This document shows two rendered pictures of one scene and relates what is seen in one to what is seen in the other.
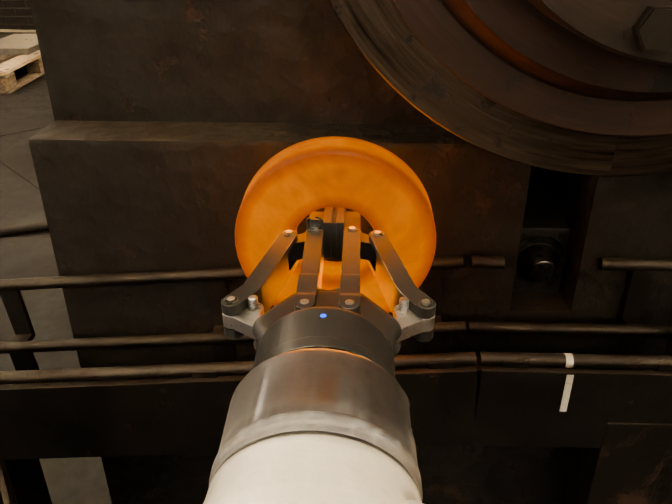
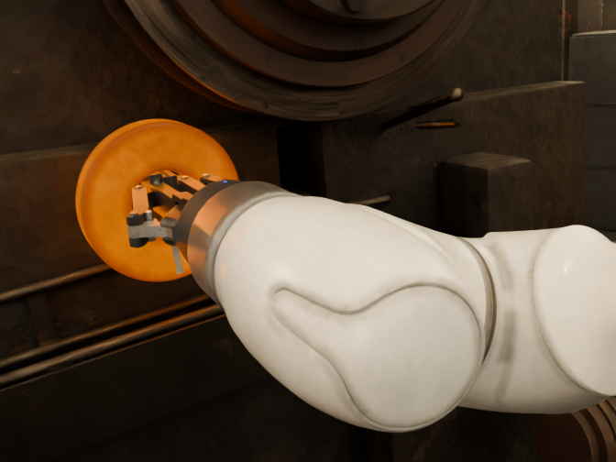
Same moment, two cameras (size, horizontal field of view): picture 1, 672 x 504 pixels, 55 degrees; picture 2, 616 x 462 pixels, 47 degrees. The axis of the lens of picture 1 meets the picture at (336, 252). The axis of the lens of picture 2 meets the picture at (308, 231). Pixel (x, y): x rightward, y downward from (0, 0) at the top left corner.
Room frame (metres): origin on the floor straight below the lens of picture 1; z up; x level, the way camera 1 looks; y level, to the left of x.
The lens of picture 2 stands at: (-0.19, 0.19, 0.97)
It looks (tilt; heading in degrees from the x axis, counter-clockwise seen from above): 15 degrees down; 331
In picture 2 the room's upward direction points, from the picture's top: 5 degrees counter-clockwise
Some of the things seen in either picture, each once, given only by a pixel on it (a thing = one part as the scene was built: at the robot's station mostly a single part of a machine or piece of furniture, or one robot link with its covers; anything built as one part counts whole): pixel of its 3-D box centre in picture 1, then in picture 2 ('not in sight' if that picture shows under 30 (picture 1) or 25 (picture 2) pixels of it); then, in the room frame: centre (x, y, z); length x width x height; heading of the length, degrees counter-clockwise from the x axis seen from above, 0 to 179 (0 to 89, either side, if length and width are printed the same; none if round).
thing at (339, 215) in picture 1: (340, 218); (163, 184); (0.45, 0.00, 0.84); 0.07 x 0.01 x 0.03; 178
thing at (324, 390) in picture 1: (318, 451); (259, 251); (0.22, 0.01, 0.83); 0.09 x 0.06 x 0.09; 88
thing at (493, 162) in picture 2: not in sight; (484, 247); (0.48, -0.44, 0.68); 0.11 x 0.08 x 0.24; 178
